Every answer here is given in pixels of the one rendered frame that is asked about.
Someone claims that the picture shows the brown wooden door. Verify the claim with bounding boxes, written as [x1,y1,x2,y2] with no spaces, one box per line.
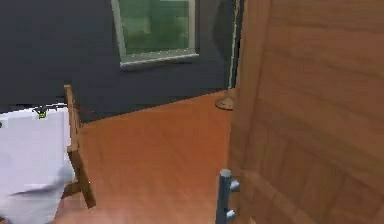
[227,0,384,224]

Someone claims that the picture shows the small black and green object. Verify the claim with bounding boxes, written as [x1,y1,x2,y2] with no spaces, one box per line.
[32,105,51,120]

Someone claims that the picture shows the wooden bed with white sheet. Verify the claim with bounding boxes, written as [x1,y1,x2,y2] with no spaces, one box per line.
[0,84,97,224]

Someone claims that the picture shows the grey bar door handle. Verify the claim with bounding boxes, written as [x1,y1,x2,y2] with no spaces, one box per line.
[215,168,241,224]

